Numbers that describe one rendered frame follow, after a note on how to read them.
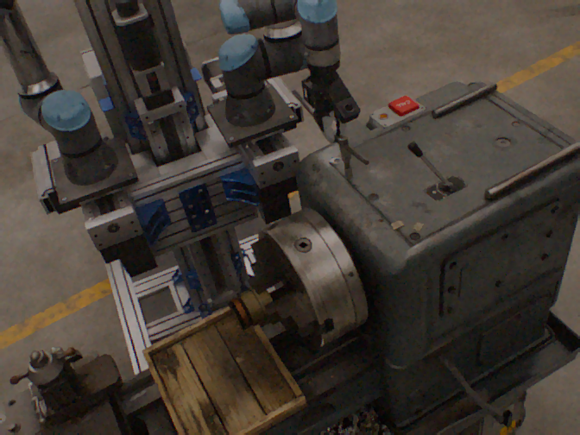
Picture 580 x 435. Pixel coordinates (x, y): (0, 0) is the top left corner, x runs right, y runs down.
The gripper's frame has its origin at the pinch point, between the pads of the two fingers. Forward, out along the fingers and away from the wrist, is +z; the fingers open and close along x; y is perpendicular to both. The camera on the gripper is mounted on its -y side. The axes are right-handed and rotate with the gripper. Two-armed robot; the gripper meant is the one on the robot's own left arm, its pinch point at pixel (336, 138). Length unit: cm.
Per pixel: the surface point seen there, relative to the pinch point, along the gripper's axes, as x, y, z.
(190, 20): -69, 350, 135
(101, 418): 75, -12, 38
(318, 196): 7.5, -1.7, 13.0
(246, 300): 34.5, -12.8, 22.4
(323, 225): 12.5, -12.9, 10.9
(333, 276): 16.6, -23.4, 15.6
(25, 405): 92, 7, 44
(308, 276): 21.7, -21.5, 13.9
